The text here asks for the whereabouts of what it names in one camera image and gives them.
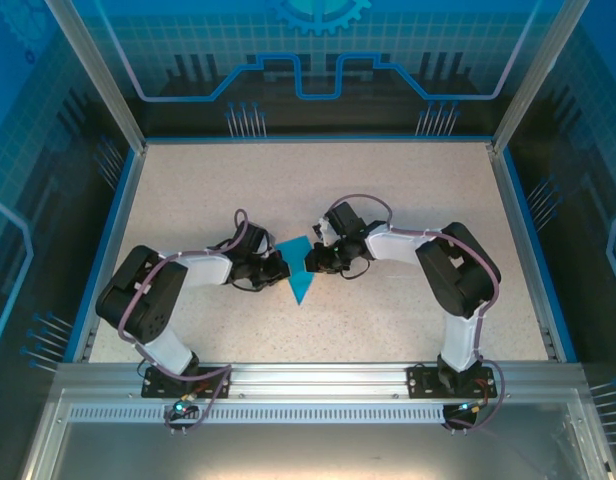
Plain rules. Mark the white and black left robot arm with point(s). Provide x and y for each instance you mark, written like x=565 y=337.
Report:
x=138 y=300

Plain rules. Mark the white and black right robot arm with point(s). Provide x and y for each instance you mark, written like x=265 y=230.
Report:
x=458 y=280

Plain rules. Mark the grey metal sheet panel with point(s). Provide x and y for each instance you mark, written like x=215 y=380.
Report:
x=308 y=455

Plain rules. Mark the aluminium rear table rail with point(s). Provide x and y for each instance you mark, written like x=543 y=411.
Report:
x=318 y=139

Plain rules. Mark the aluminium table rail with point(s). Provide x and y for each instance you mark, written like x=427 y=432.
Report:
x=318 y=139
x=110 y=250
x=523 y=250

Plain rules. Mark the aluminium mounting rail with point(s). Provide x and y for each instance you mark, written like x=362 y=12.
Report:
x=318 y=380

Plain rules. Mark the aluminium left table rail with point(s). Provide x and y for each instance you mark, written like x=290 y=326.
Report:
x=110 y=250

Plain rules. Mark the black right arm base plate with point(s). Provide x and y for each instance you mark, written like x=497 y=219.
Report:
x=420 y=382

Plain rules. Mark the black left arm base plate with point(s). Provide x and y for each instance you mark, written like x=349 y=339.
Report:
x=153 y=385

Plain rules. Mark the aluminium right table rail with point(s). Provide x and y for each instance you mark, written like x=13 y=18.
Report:
x=523 y=250

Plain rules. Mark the aluminium left frame post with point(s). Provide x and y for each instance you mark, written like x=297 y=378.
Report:
x=102 y=75

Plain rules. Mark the aluminium frame post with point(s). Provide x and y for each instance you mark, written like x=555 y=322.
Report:
x=533 y=75
x=102 y=75

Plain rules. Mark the aluminium right frame post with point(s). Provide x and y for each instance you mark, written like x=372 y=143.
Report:
x=533 y=75

